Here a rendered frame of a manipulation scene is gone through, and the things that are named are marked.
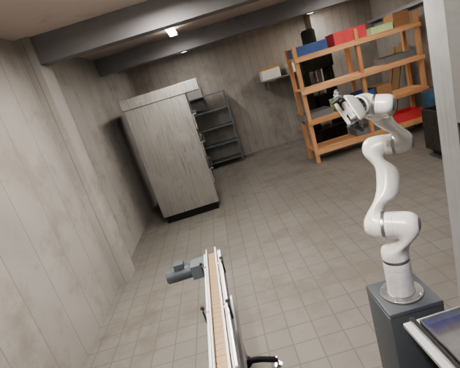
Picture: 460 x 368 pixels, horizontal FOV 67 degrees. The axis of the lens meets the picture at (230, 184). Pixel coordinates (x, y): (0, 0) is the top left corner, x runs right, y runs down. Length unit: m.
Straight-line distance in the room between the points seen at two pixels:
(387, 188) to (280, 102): 8.16
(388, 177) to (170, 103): 4.56
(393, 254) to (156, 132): 4.74
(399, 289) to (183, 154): 4.63
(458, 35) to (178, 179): 5.44
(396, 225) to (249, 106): 8.20
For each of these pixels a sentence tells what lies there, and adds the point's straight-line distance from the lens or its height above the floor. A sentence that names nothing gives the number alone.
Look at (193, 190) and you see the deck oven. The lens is 6.07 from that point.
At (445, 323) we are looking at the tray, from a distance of 1.74.
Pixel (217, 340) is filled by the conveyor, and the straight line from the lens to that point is 1.78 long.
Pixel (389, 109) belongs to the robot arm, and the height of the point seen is 1.77.
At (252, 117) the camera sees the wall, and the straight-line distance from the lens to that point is 9.65.
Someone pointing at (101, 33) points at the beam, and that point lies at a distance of 4.33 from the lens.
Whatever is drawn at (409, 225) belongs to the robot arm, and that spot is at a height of 1.25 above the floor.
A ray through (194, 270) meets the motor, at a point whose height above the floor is 0.90.
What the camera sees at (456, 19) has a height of 2.01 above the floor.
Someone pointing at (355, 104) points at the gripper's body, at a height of 1.83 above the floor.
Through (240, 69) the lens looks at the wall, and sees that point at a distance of 9.60.
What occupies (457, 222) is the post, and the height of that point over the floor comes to 1.54.
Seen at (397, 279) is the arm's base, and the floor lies 0.97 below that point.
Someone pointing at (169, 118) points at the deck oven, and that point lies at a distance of 5.87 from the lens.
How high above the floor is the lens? 2.03
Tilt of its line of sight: 16 degrees down
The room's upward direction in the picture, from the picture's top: 17 degrees counter-clockwise
